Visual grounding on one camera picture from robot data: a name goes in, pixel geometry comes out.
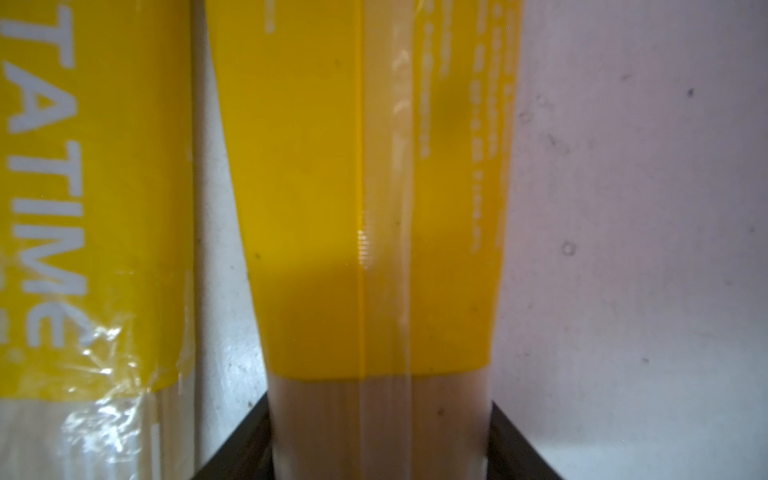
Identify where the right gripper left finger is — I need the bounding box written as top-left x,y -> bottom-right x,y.
192,394 -> 275,480

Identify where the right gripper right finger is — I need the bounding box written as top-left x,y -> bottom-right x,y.
487,402 -> 562,480

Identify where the yellow Pastatime spaghetti bag middle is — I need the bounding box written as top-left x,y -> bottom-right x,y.
1,1 -> 195,479

